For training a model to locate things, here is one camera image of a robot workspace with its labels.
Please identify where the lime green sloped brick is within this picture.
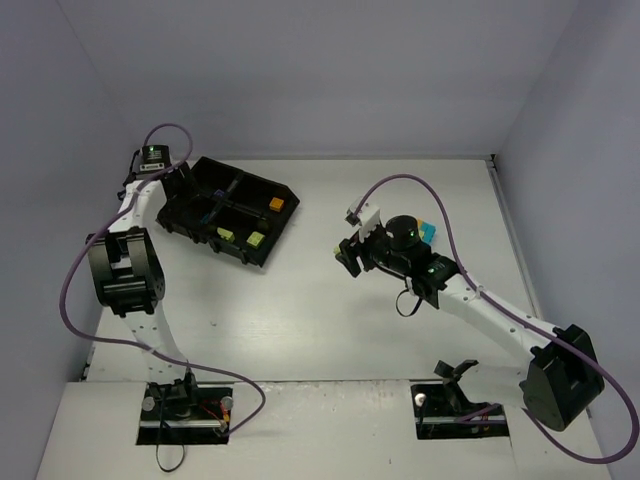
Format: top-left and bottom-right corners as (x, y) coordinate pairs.
(217, 227), (235, 242)

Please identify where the transparent orange square brick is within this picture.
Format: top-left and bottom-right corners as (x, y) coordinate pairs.
(269, 197), (284, 212)

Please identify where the lime green curved brick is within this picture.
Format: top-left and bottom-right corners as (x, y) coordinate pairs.
(246, 231), (266, 249)

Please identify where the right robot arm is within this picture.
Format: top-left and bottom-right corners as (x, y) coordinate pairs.
(335, 214), (604, 431)

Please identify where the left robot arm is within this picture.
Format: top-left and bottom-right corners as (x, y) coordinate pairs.
(88, 144), (196, 420)

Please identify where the teal long brick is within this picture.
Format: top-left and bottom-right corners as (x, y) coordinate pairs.
(419, 224), (436, 245)

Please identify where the black four-compartment tray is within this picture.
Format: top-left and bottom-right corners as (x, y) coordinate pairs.
(157, 157), (300, 267)

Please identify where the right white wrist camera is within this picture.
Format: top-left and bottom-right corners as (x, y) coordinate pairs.
(345, 197), (381, 243)

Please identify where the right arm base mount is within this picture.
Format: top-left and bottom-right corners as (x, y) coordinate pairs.
(410, 360), (510, 440)

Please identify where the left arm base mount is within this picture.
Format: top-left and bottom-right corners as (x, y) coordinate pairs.
(136, 385), (234, 446)

